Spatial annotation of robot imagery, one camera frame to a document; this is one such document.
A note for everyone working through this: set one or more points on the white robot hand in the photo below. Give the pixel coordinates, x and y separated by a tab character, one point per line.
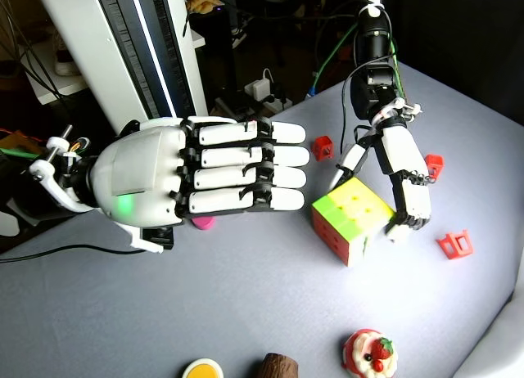
399	149
139	165

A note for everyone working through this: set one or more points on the colourful puzzle cube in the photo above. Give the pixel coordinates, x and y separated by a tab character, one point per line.
348	218

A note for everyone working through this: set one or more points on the small red plastic stand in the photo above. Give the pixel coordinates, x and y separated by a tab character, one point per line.
452	245
322	147
435	163

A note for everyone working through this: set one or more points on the small pink toy piece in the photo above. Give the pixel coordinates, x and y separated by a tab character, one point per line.
203	223

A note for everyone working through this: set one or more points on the white robot body column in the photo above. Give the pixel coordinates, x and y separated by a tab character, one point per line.
102	67

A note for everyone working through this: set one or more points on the white side table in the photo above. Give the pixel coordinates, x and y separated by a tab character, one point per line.
45	85

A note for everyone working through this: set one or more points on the white power strip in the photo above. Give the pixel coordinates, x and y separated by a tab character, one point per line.
280	104

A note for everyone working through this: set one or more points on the white power adapter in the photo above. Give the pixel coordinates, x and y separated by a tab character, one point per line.
259	90

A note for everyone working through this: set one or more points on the grey tablecloth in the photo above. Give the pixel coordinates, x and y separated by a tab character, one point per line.
389	296

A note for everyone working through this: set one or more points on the black and white shoe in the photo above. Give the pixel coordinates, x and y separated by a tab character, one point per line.
239	37

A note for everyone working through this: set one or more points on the yellow plush toy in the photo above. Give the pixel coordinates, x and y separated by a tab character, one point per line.
200	2

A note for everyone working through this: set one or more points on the toy strawberry cream cake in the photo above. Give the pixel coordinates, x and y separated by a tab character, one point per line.
368	353

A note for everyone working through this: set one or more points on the white dish with yellow centre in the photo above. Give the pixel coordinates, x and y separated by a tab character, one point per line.
202	370

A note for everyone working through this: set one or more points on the brown toy log roll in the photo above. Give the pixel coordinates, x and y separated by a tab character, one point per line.
278	365

